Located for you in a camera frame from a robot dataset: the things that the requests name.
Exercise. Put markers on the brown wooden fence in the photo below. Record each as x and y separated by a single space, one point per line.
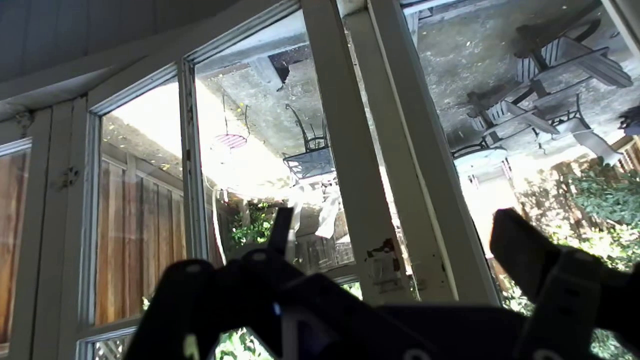
141 246

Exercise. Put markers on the grey wooden outdoor chair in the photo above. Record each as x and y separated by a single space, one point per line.
552 72

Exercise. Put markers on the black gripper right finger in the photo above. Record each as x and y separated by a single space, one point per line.
563 300

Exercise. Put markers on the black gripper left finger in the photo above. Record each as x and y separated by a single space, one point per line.
181 312

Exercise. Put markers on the white wooden window frame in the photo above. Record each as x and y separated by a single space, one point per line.
427 173

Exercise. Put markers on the single pane window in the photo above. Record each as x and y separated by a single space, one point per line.
480 66

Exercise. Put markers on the dark patio table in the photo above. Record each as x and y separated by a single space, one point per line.
311 163

